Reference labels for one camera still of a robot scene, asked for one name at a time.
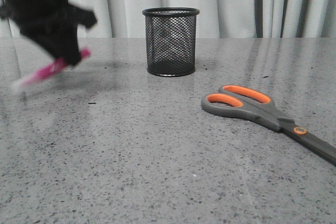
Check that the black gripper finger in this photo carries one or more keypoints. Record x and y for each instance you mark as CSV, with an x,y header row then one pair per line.
x,y
69,52

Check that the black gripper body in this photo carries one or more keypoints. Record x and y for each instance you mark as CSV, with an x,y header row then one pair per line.
x,y
50,23

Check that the pink marker pen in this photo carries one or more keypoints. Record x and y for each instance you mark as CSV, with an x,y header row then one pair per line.
x,y
39,75

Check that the grey orange scissors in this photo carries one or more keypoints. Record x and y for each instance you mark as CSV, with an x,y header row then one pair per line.
x,y
233,101

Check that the black mesh pen cup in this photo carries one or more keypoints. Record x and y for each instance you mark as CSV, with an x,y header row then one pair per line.
x,y
170,40

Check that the grey curtain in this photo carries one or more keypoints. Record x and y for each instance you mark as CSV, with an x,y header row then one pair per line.
x,y
220,18

